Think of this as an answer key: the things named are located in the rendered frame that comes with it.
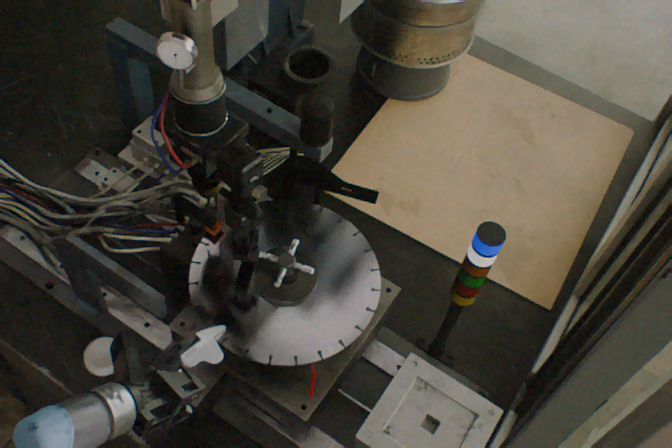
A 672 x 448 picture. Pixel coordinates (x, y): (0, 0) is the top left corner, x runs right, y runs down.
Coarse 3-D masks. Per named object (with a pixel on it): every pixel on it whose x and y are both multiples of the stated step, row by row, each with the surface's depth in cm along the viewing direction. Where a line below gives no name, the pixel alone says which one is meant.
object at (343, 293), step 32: (288, 224) 132; (320, 224) 133; (352, 224) 134; (224, 256) 127; (256, 256) 128; (320, 256) 129; (352, 256) 130; (192, 288) 123; (224, 288) 124; (256, 288) 124; (320, 288) 126; (352, 288) 126; (224, 320) 120; (256, 320) 121; (288, 320) 122; (320, 320) 122; (352, 320) 123; (256, 352) 118; (288, 352) 118
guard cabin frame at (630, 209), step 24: (648, 168) 170; (648, 192) 121; (624, 216) 137; (624, 240) 130; (648, 240) 97; (600, 264) 139; (624, 264) 102; (576, 288) 148; (624, 288) 95; (600, 312) 101; (552, 336) 142; (576, 336) 107; (552, 360) 128; (528, 384) 138; (648, 408) 42; (504, 432) 130; (624, 432) 44; (648, 432) 39
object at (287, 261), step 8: (296, 240) 125; (264, 256) 123; (272, 256) 123; (280, 256) 122; (288, 256) 122; (280, 264) 121; (288, 264) 121; (296, 264) 122; (280, 272) 121; (288, 272) 123; (312, 272) 122; (280, 280) 120
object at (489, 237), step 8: (480, 224) 110; (488, 224) 110; (496, 224) 111; (480, 232) 110; (488, 232) 110; (496, 232) 110; (504, 232) 110; (472, 240) 112; (480, 240) 109; (488, 240) 109; (496, 240) 109; (504, 240) 109; (480, 248) 110; (488, 248) 109; (496, 248) 109; (488, 256) 111
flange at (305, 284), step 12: (276, 252) 128; (300, 252) 128; (264, 264) 126; (276, 264) 125; (312, 264) 127; (264, 276) 125; (276, 276) 123; (288, 276) 123; (300, 276) 125; (312, 276) 126; (264, 288) 123; (276, 288) 124; (288, 288) 124; (300, 288) 124; (312, 288) 124; (276, 300) 122; (288, 300) 123; (300, 300) 123
